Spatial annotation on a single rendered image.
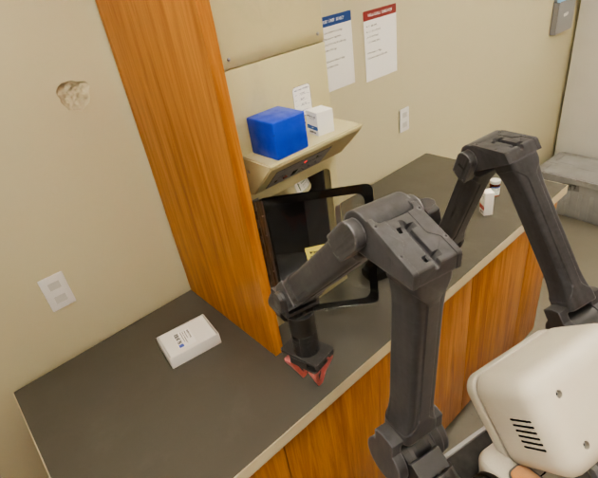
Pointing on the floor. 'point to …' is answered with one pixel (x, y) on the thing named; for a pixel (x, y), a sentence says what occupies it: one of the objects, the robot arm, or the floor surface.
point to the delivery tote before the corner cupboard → (585, 187)
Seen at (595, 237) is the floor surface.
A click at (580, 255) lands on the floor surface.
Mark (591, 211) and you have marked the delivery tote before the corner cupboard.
